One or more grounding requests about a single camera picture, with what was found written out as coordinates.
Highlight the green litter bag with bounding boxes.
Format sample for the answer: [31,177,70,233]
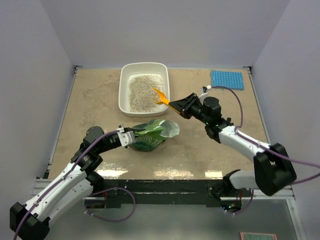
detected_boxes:
[130,118,180,152]

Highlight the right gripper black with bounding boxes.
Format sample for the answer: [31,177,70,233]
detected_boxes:
[169,93,211,125]

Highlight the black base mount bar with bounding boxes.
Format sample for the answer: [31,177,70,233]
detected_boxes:
[85,179,252,210]

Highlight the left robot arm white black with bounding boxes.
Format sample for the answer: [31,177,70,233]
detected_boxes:
[9,126,136,240]

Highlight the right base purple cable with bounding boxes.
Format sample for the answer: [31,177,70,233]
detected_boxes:
[224,188,255,216]

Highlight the orange plastic scoop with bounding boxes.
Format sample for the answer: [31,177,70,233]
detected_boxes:
[152,87,180,114]

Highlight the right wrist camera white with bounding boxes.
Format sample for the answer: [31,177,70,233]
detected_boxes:
[198,85,212,101]

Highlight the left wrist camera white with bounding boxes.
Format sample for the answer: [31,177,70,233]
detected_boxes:
[116,125,136,148]

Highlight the white litter box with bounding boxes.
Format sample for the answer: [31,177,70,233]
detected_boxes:
[118,62,170,117]

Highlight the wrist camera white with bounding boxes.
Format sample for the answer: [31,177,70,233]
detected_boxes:
[198,85,212,101]
[116,125,136,148]

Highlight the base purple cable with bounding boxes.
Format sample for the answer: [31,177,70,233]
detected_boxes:
[224,188,255,216]
[84,187,137,222]

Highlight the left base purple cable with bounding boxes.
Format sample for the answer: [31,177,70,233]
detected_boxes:
[84,187,137,222]

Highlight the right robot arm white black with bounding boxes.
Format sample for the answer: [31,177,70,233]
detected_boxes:
[167,93,297,197]

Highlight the pink green card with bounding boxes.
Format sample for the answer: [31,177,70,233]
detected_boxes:
[240,232,277,240]

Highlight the cat litter granules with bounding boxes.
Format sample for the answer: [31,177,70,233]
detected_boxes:
[128,74,164,113]

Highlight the blue studded plate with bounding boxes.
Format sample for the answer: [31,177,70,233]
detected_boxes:
[211,70,245,90]

